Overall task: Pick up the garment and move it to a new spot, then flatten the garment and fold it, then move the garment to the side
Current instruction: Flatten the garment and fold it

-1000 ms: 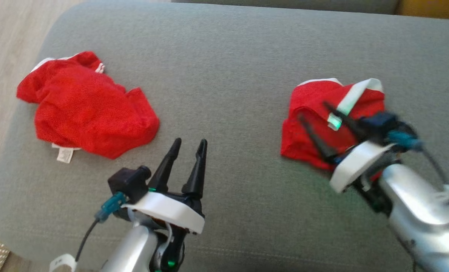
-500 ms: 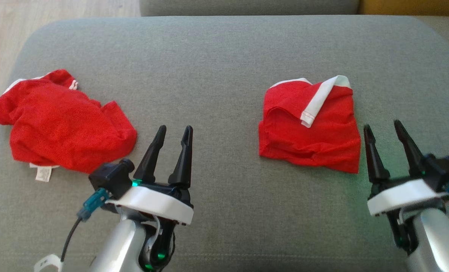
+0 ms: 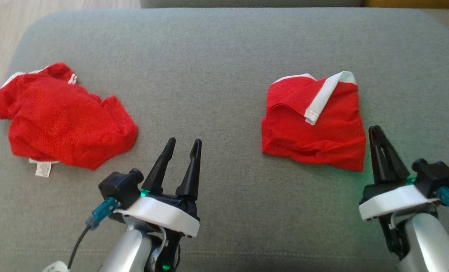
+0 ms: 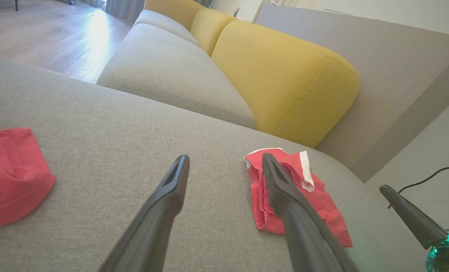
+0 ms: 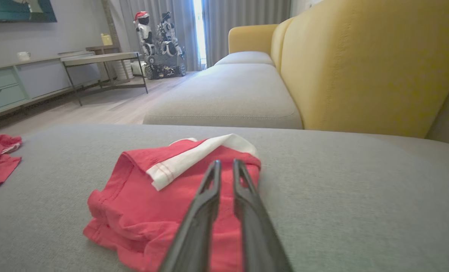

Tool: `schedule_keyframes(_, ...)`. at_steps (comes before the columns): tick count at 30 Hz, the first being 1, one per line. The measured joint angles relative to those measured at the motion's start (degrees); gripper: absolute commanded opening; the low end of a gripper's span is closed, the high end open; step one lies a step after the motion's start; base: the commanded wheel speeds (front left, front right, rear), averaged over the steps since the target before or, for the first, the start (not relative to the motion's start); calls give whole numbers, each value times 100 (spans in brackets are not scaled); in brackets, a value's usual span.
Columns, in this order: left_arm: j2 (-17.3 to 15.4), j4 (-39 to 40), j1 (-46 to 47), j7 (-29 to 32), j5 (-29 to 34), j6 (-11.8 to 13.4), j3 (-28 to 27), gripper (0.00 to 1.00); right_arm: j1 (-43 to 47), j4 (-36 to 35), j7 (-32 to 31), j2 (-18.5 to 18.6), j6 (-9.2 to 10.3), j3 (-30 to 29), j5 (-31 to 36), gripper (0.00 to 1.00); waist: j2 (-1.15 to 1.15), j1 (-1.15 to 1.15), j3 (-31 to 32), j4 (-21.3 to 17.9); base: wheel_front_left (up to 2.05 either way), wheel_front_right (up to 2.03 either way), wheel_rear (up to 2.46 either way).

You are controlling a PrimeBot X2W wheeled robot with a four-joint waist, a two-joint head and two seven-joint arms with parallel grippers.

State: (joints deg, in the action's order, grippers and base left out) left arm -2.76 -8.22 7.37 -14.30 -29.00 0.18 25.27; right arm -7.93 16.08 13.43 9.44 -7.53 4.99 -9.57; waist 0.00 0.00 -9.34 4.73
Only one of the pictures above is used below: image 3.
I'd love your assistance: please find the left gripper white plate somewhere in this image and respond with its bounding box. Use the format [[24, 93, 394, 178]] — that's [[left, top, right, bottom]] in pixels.
[[113, 137, 202, 238]]

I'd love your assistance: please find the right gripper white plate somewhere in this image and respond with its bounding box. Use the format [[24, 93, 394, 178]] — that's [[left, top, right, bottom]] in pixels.
[[359, 126, 438, 221]]

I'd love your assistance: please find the red garment with white band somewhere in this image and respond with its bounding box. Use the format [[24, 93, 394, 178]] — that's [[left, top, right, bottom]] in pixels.
[[261, 71, 367, 173]]

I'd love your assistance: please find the red jersey number 23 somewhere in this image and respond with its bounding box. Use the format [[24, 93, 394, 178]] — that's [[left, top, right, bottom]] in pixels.
[[0, 62, 139, 178]]

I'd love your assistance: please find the grey sofa seat cushion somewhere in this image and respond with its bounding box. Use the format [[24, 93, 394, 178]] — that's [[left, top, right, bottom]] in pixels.
[[0, 8, 449, 272]]

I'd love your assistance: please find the yellow-brown furniture edge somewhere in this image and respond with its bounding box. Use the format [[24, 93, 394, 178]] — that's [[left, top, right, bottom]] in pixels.
[[364, 0, 449, 9]]

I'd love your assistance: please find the teal left camera cable connector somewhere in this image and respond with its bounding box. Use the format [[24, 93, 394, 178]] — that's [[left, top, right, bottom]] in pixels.
[[85, 197, 119, 230]]

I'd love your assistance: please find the black left camera cable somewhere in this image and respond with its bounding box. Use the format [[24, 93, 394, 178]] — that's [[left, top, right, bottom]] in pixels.
[[68, 225, 93, 269]]

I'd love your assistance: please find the white cable label tag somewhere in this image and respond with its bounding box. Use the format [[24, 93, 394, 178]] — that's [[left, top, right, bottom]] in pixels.
[[42, 261, 70, 272]]

